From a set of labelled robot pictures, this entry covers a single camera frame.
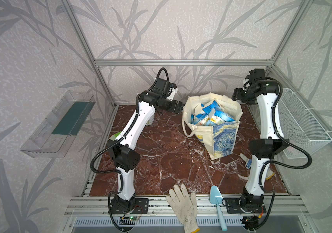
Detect blue dotted white glove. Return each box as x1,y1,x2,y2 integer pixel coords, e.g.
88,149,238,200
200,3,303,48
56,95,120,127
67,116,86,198
240,153,275,180

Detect black corrugated right cable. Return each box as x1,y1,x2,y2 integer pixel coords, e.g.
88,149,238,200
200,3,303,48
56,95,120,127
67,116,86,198
257,77,313,194

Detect black corrugated cable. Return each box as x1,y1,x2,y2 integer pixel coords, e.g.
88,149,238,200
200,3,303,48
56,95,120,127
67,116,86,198
89,67,170,232
257,77,313,194

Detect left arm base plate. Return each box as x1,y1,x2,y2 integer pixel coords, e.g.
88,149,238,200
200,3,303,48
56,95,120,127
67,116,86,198
109,197,149,214

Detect white cotton glove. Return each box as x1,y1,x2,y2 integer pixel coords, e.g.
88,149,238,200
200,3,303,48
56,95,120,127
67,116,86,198
166,184,200,233

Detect green black work glove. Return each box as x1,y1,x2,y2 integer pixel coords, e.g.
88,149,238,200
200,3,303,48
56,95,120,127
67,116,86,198
109,131,122,141

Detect orange blue tissue pack back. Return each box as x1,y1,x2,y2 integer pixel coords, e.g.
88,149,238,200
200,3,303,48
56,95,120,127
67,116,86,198
192,103,214,126

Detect black corrugated left cable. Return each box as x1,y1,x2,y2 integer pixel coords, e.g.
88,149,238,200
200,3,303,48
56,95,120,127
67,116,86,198
89,67,170,232

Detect white ribbed flower pot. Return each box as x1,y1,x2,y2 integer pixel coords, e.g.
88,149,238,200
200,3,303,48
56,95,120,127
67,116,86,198
146,115,154,126

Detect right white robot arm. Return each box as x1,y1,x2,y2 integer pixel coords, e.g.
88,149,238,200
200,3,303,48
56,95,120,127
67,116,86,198
232,69,287,204

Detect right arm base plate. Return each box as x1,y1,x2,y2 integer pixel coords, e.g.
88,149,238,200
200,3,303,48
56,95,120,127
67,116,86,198
222,198,267,215

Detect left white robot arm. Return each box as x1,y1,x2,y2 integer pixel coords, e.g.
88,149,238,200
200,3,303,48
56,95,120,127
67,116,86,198
108,79,183,208

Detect blue white tissue pack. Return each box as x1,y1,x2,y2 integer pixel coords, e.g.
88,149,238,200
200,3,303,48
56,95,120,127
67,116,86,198
203,100,235,125

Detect white wire basket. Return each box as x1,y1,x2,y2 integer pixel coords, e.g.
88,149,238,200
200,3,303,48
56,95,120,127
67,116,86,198
278,88,332,155

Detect teal plastic trowel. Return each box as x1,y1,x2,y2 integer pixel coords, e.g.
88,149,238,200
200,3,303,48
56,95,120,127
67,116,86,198
209,185,227,232

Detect clear plastic wall shelf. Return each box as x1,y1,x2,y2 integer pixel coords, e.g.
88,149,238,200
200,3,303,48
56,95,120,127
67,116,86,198
20,91,96,158

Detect canvas bag with blue painting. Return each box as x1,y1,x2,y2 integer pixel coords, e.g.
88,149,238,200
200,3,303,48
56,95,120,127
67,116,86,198
182,93,243,160

